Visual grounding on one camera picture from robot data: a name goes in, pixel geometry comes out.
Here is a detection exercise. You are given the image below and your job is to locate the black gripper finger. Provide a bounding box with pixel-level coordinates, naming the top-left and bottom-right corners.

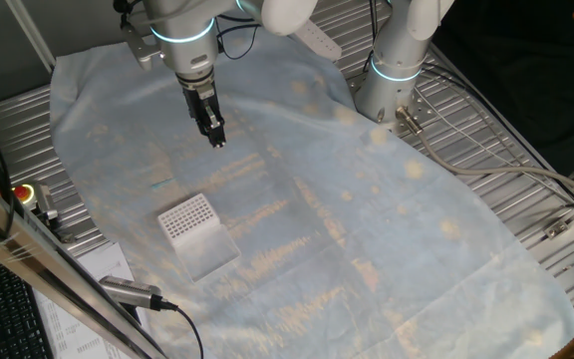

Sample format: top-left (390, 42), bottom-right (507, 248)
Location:
top-left (186, 102), bottom-right (209, 136)
top-left (201, 97), bottom-right (227, 150)

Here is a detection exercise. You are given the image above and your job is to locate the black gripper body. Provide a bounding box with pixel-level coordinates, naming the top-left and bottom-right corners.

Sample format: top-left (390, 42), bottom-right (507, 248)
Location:
top-left (175, 69), bottom-right (218, 116)

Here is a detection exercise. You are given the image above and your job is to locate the white pipette tip rack box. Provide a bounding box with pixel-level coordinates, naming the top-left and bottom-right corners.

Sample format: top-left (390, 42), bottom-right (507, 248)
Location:
top-left (156, 192), bottom-right (243, 283)

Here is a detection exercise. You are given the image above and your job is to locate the white power strip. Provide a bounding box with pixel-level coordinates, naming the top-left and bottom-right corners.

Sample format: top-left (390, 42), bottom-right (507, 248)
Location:
top-left (290, 17), bottom-right (344, 63)

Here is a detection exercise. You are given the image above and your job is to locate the light blue cloth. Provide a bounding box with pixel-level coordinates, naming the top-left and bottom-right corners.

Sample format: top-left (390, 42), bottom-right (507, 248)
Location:
top-left (48, 27), bottom-right (574, 359)

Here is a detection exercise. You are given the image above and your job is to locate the red emergency stop button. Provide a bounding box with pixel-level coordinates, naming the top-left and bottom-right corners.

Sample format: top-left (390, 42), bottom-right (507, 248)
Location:
top-left (11, 182), bottom-right (39, 210)

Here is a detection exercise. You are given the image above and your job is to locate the printed white paper sheet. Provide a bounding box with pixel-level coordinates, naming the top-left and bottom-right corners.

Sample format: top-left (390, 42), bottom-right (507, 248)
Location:
top-left (31, 240), bottom-right (154, 359)

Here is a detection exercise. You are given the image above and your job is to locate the black keyboard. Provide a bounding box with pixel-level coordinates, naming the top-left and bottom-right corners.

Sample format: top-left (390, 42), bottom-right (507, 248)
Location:
top-left (0, 242), bottom-right (55, 359)

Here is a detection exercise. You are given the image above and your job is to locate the silver wrist mount bracket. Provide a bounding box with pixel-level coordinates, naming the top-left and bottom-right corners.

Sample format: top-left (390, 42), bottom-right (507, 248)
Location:
top-left (120, 23), bottom-right (162, 72)

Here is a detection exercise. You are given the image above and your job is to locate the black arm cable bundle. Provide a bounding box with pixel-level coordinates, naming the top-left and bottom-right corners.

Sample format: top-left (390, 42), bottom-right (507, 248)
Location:
top-left (214, 13), bottom-right (261, 62)

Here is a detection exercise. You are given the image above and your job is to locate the black clamp bracket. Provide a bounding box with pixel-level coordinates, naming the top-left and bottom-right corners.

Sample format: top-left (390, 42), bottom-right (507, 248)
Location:
top-left (52, 221), bottom-right (77, 245)

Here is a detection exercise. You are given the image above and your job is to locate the black camera cable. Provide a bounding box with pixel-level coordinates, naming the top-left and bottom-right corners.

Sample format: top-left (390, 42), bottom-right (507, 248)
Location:
top-left (172, 302), bottom-right (205, 359)

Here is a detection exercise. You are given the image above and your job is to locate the thick grey robot cable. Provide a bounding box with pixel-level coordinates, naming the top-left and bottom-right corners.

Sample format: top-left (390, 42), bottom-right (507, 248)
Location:
top-left (395, 106), bottom-right (574, 199)

